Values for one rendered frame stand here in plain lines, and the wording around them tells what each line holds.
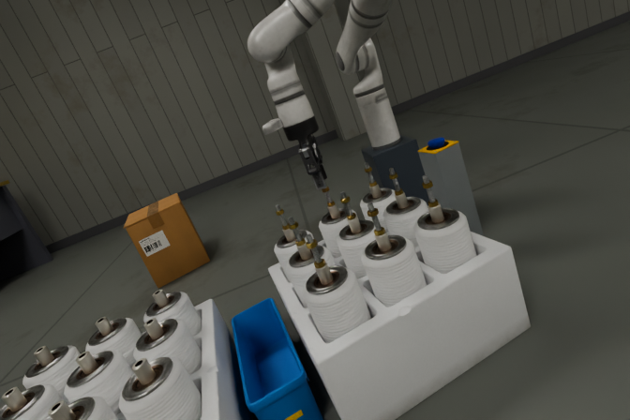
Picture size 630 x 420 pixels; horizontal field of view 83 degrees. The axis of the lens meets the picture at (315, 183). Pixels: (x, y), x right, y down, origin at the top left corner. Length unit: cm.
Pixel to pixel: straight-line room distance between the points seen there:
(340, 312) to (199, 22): 300
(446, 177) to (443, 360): 40
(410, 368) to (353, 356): 11
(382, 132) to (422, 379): 67
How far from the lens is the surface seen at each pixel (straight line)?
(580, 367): 77
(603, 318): 85
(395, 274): 63
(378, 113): 108
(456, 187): 92
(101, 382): 76
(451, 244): 68
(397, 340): 65
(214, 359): 74
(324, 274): 61
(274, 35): 76
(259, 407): 70
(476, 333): 74
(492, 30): 391
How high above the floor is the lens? 57
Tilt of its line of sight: 15 degrees down
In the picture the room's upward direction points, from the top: 22 degrees counter-clockwise
